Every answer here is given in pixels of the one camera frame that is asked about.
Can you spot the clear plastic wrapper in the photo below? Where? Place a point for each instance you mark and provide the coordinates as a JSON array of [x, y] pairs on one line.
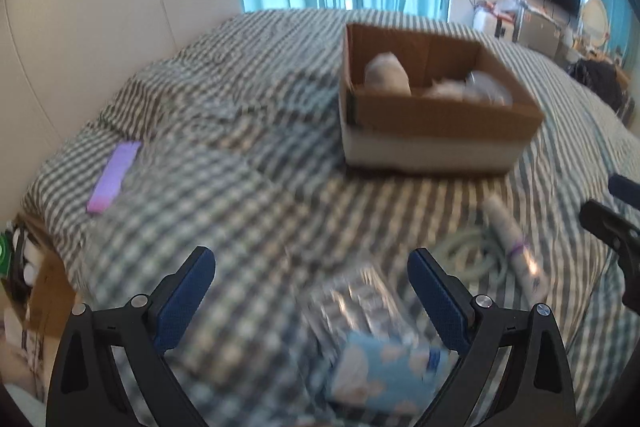
[[490, 87]]

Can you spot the clear plastic blister pack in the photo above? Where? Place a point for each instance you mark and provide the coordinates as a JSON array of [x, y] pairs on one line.
[[380, 347]]

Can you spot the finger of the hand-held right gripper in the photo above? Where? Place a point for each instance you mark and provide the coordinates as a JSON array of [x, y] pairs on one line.
[[607, 222], [625, 187]]

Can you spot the open cardboard carton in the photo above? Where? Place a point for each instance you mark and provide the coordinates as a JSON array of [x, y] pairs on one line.
[[40, 287]]

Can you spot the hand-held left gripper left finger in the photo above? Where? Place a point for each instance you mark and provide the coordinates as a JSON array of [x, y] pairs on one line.
[[180, 302]]

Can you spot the white appliance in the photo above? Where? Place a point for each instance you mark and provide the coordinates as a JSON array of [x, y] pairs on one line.
[[486, 19]]

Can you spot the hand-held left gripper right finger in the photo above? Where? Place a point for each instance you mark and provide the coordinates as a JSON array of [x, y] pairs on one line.
[[440, 302]]

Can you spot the white fluffy cloth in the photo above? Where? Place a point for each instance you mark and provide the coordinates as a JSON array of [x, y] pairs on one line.
[[447, 89]]

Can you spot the brown cardboard box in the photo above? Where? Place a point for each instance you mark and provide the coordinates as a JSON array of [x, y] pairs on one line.
[[430, 132]]

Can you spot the white plush toy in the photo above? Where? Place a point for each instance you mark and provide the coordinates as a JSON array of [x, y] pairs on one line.
[[386, 72]]

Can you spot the silver metal box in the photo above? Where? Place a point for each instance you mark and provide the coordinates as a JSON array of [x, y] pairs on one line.
[[539, 29]]

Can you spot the purple flat bar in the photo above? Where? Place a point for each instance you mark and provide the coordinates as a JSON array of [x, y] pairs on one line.
[[112, 179]]

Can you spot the green round container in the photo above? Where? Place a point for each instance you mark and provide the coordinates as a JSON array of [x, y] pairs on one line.
[[5, 253]]

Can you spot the white tube with purple band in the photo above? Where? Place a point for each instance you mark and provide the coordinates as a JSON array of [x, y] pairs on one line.
[[515, 247]]

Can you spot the round white mirror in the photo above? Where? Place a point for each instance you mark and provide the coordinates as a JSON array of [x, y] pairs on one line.
[[595, 18]]

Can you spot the black bag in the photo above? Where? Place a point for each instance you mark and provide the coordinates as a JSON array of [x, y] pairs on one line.
[[605, 82]]

